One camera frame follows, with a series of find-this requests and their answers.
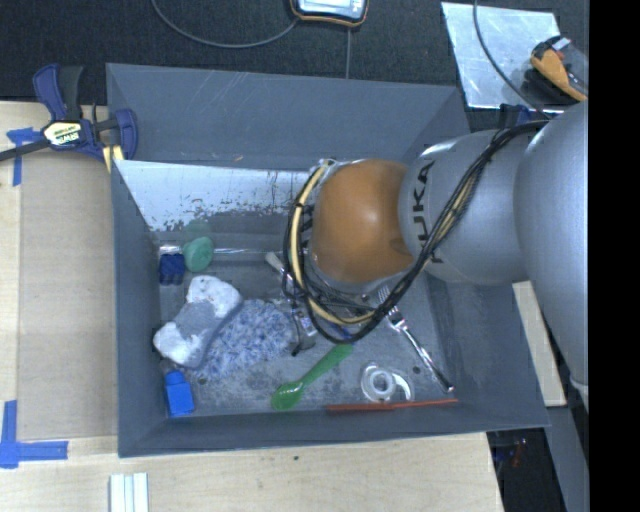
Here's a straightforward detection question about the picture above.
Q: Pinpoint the dark blue toy brick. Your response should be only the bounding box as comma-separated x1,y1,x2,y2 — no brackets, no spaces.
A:
158,252,188,287

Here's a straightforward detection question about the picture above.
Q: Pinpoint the blue and white cloth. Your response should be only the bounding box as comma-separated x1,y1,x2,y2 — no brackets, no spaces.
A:
191,298,302,387

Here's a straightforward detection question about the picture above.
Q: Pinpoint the blue box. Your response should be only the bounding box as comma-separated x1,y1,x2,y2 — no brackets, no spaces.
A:
163,369,197,418

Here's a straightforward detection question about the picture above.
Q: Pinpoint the silver metal fork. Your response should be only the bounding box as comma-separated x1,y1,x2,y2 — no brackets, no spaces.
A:
377,285,457,394

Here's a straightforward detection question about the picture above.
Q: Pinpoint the grey metal bin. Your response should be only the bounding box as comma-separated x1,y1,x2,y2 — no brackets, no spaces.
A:
104,62,552,459

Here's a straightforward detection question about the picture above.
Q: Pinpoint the white and grey sponge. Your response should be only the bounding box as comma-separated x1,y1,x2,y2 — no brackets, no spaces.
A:
151,274,245,370

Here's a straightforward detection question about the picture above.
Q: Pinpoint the green plastic spoon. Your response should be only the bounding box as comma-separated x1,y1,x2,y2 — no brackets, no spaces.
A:
270,342,355,413

